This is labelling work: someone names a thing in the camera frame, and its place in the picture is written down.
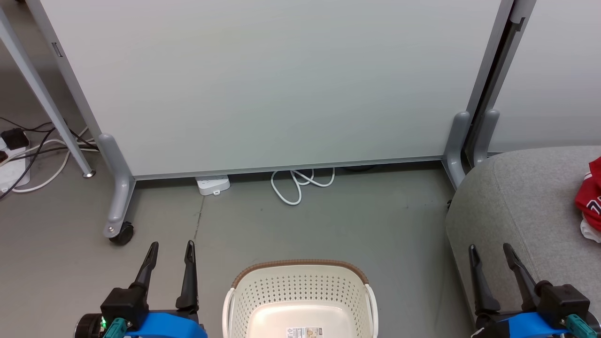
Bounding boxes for small white power strip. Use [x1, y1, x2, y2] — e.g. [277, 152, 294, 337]
[195, 174, 231, 196]

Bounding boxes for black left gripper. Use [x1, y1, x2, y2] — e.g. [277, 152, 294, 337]
[100, 240, 199, 332]

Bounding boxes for black power adapter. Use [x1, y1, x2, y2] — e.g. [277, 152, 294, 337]
[1, 128, 30, 152]

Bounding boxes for cream perforated laundry basket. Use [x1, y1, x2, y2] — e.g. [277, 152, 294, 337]
[222, 259, 379, 338]

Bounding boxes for grey metal table leg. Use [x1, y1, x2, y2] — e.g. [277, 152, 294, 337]
[0, 7, 97, 179]

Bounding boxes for paper label inside basket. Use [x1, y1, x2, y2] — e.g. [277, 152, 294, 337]
[286, 327, 324, 338]

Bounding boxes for large white power strip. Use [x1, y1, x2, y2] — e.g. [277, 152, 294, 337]
[0, 145, 32, 192]

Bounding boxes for black floor cables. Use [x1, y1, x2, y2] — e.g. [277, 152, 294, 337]
[0, 116, 100, 200]

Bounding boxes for grey partition leg with caster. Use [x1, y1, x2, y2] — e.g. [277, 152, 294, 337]
[97, 133, 137, 246]

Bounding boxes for black cable with teal plug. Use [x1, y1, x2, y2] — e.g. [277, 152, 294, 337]
[565, 314, 596, 338]
[102, 317, 128, 338]

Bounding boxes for black caster wheel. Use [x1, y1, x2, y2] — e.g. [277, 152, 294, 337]
[109, 222, 135, 246]

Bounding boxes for wide white partition panel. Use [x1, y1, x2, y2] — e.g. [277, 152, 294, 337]
[26, 0, 516, 182]

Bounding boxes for coiled white cable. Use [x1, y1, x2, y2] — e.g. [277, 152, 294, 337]
[270, 168, 336, 207]

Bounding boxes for grey fabric sofa seat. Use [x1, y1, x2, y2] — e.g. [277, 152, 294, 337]
[445, 146, 601, 338]

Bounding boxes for narrow white partition panel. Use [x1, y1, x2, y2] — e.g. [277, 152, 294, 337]
[488, 0, 601, 154]

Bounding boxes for white floor cable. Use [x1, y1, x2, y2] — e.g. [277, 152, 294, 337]
[9, 126, 99, 194]

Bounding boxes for red white basketball jersey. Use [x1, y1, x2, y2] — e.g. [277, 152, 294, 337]
[575, 157, 601, 243]

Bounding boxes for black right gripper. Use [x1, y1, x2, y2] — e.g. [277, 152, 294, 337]
[468, 242, 592, 330]

